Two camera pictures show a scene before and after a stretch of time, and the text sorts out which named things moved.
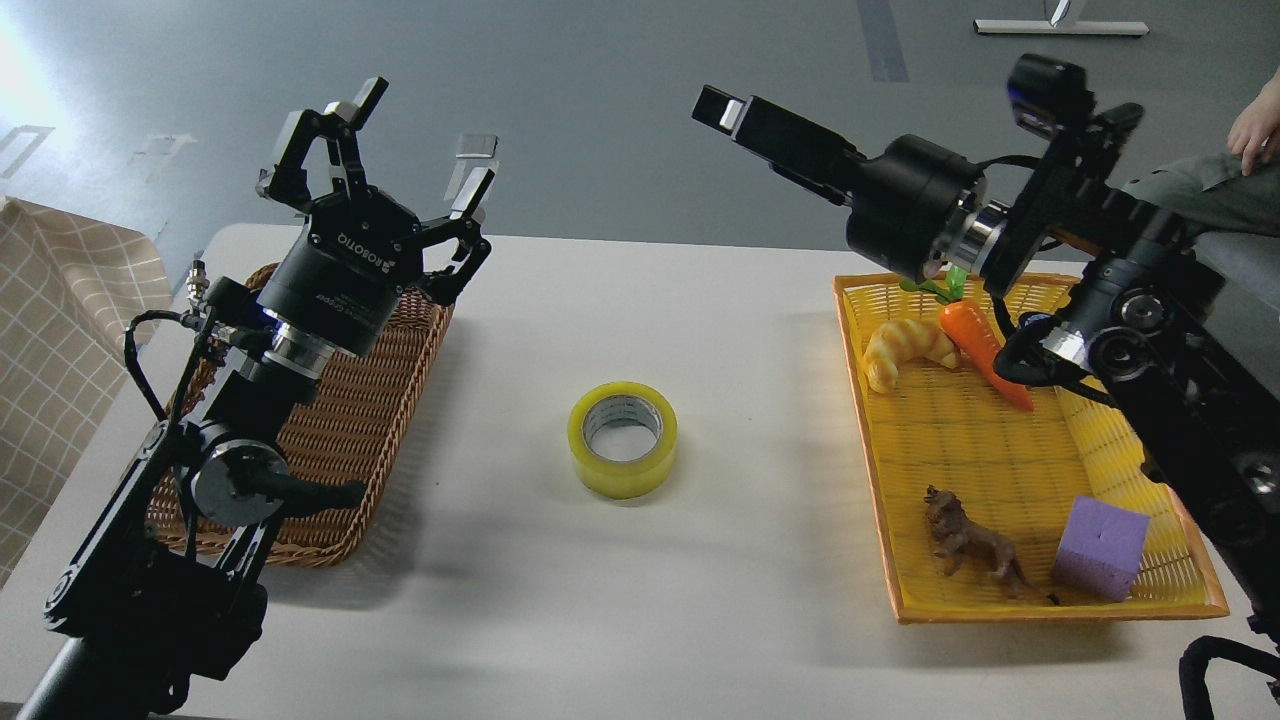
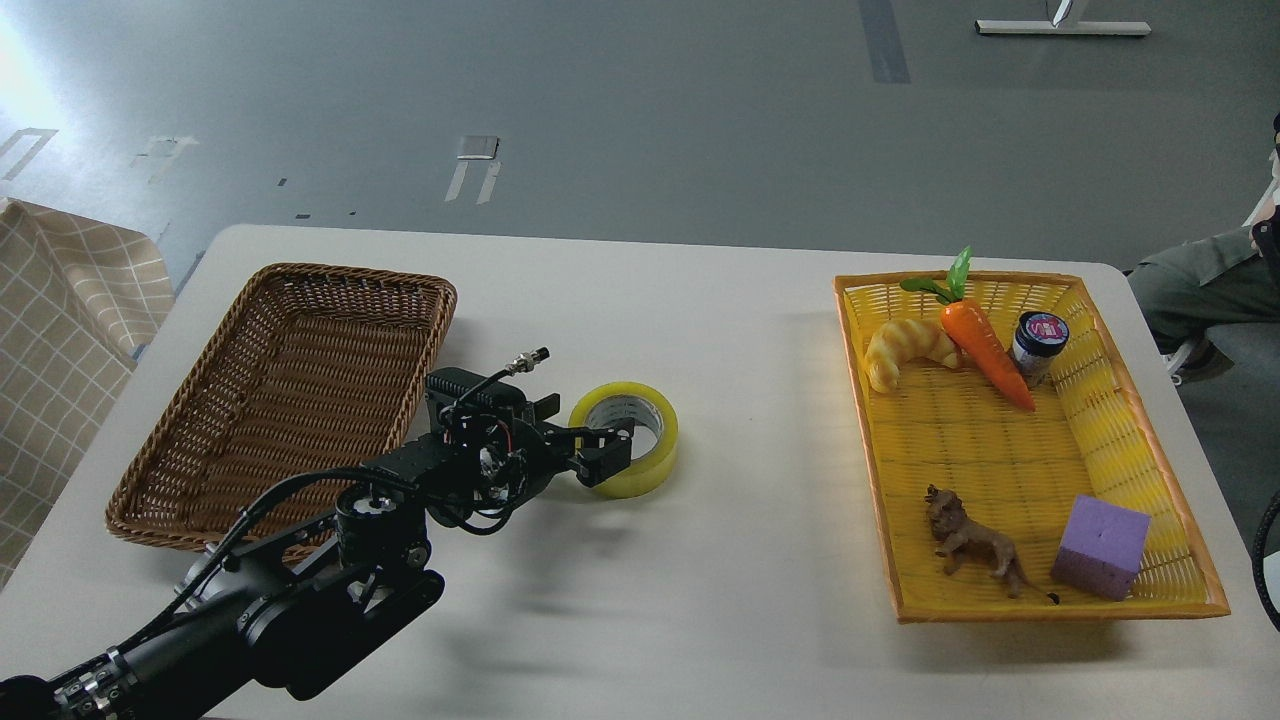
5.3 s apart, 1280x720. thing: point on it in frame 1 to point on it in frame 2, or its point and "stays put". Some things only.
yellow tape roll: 622,436 stays put
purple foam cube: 1100,548 stays put
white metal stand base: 1060,27 stays put
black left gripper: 345,277 to 521,454
